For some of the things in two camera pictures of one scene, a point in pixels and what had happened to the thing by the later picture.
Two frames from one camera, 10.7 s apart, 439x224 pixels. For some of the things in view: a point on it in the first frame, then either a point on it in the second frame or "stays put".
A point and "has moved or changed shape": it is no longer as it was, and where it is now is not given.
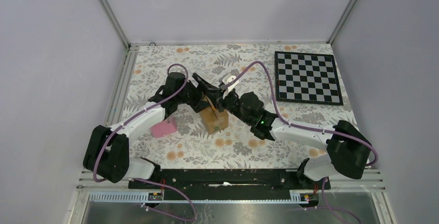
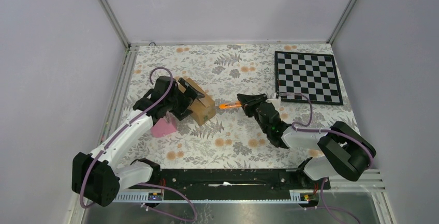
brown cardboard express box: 214,120 has moved or changed shape
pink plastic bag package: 167,125 stays put
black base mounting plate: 228,181 stays put
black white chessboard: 306,78 stays put
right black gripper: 222,101 to 248,101
